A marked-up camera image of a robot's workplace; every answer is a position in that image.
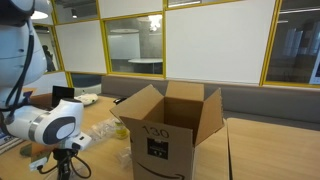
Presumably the grey bench seat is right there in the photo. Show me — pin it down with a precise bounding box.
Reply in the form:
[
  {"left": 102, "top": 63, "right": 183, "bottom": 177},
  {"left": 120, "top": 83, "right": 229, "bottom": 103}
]
[{"left": 70, "top": 73, "right": 320, "bottom": 132}]

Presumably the white yellow spray bottle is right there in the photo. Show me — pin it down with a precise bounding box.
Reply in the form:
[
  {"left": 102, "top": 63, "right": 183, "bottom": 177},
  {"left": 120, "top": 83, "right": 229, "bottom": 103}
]
[{"left": 115, "top": 121, "right": 128, "bottom": 139}]

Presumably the blue white product box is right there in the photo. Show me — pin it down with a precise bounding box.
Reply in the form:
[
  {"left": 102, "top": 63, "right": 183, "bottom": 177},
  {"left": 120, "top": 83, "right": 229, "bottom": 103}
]
[{"left": 0, "top": 131, "right": 23, "bottom": 155}]

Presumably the large clear air pillow strip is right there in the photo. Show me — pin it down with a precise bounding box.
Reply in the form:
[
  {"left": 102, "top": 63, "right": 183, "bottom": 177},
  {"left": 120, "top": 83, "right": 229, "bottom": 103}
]
[{"left": 87, "top": 118, "right": 115, "bottom": 141}]

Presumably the silver laptop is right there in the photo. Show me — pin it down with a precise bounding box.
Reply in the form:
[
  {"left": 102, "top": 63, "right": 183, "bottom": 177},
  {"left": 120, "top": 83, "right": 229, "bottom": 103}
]
[{"left": 52, "top": 86, "right": 74, "bottom": 107}]

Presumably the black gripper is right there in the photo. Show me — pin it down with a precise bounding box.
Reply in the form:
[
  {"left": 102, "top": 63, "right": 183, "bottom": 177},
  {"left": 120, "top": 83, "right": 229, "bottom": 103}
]
[{"left": 53, "top": 149, "right": 76, "bottom": 180}]

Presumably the small clear plastic bag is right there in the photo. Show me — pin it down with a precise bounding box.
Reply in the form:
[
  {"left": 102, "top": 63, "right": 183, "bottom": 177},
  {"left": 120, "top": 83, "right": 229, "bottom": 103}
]
[{"left": 116, "top": 147, "right": 132, "bottom": 168}]

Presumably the white pendant lamp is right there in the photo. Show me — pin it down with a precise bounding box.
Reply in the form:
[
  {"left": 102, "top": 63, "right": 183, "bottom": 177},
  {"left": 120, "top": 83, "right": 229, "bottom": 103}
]
[{"left": 31, "top": 11, "right": 49, "bottom": 20}]

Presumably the brown cardboard box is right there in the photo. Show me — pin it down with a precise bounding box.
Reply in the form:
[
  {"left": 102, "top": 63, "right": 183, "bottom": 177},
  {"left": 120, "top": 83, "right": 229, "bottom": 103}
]
[{"left": 111, "top": 81, "right": 224, "bottom": 180}]

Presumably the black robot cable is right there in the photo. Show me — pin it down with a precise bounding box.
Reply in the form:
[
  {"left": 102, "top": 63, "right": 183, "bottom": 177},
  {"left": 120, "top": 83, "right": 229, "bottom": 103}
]
[{"left": 0, "top": 19, "right": 93, "bottom": 179}]

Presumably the man in dark shirt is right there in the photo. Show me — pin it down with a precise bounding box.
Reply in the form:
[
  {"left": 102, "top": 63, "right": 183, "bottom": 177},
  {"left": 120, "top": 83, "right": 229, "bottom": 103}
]
[{"left": 42, "top": 45, "right": 56, "bottom": 72}]

